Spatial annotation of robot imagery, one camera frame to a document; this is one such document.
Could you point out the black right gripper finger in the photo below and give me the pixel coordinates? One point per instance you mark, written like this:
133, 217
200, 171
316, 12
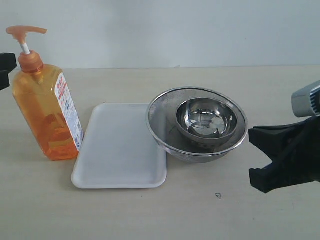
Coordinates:
282, 175
274, 141

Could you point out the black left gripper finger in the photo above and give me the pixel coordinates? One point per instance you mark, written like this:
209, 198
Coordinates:
8, 62
4, 80

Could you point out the orange pump soap bottle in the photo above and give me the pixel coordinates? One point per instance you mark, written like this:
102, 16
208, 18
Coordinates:
44, 98

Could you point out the small shiny steel bowl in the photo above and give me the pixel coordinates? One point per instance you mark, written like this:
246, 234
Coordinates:
206, 121

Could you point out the large steel mesh colander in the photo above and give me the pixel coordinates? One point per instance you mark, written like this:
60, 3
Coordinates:
161, 122

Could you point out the white rectangular plastic tray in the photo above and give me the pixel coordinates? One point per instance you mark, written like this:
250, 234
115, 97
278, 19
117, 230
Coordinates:
118, 151

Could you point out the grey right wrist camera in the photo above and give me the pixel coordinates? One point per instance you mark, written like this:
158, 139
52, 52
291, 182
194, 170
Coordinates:
306, 101

